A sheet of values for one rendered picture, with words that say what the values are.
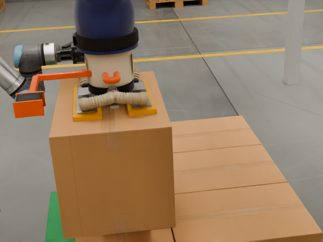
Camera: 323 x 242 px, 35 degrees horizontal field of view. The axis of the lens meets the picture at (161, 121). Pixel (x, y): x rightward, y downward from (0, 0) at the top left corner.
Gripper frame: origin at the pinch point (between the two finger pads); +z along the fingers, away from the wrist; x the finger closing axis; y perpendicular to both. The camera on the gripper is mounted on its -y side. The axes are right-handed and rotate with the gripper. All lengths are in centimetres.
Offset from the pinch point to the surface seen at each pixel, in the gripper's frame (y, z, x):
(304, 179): -75, 128, -124
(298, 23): -247, 190, -62
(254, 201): 22, 59, -70
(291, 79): -248, 188, -118
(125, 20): 35.9, 6.3, 19.2
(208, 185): 4, 43, -70
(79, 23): 33.7, -9.0, 18.8
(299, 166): -92, 131, -124
